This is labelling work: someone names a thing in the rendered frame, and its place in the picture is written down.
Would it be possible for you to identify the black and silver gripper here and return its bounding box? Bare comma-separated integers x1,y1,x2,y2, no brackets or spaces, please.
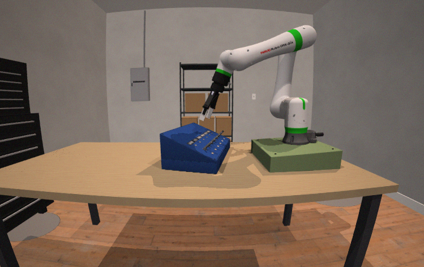
199,83,225,121

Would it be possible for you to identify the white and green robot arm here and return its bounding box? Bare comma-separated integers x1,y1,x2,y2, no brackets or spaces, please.
212,25,324,145

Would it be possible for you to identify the blue switch panel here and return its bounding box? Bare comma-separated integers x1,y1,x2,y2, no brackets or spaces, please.
160,123,230,174

